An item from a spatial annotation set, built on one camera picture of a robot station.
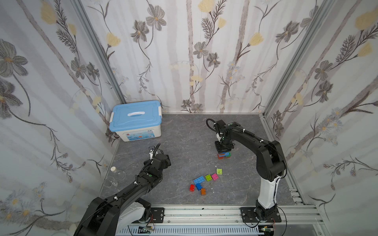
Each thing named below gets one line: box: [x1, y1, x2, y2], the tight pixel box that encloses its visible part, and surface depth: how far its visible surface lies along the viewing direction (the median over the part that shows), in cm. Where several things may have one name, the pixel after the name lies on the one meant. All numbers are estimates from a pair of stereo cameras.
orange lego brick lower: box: [200, 187, 207, 196], surface depth 83 cm
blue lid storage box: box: [109, 100, 163, 142], surface depth 98 cm
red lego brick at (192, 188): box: [189, 183, 196, 193], surface depth 83 cm
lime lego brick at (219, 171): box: [216, 168, 223, 176], surface depth 90 cm
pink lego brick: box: [211, 173, 220, 181], surface depth 88 cm
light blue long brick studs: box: [192, 175, 206, 185], surface depth 86 cm
